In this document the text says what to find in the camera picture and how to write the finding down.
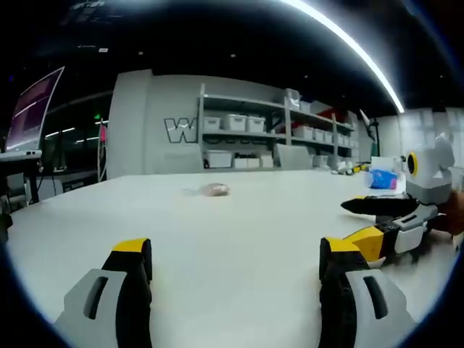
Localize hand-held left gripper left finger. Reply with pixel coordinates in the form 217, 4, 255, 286
54, 237, 154, 348

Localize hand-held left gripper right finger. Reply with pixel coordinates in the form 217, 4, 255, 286
318, 236, 418, 348

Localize clear resealable bag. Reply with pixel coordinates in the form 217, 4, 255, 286
181, 182, 233, 199

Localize person's right hand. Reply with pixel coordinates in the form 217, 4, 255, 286
431, 191, 464, 241

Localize blue plastic packet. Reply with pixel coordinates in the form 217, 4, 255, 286
366, 167, 399, 190

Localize yellow and black tool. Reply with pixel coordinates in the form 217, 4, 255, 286
346, 162, 371, 175

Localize black stand with white part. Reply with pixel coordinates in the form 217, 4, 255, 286
359, 107, 380, 157

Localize grey metal shelf unit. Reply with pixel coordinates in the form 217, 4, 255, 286
196, 83, 360, 170

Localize ceiling light strip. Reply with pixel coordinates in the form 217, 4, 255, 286
278, 0, 406, 113

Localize grey side desk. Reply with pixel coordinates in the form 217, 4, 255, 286
0, 148, 44, 207

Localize rows of white storage boxes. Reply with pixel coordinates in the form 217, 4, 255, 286
202, 99, 358, 169

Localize computer monitor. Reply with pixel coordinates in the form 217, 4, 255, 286
4, 66, 66, 152

